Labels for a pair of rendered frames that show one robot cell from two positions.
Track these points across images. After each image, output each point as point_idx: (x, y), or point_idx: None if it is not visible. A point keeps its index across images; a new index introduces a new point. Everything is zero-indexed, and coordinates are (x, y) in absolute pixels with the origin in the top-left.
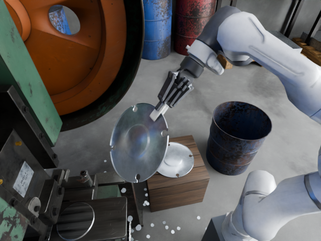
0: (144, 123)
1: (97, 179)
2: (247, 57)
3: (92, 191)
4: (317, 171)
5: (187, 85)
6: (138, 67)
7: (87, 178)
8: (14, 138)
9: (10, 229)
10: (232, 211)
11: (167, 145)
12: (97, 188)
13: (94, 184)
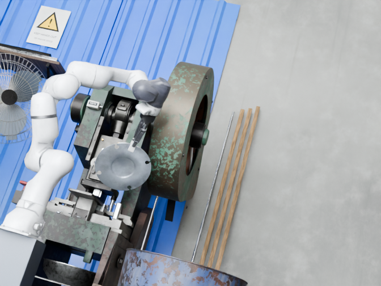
0: (132, 158)
1: (119, 227)
2: (131, 88)
3: (108, 217)
4: (56, 107)
5: (140, 125)
6: (153, 126)
7: (115, 206)
8: (119, 141)
9: (85, 138)
10: (44, 221)
11: (108, 146)
12: (111, 227)
13: (113, 219)
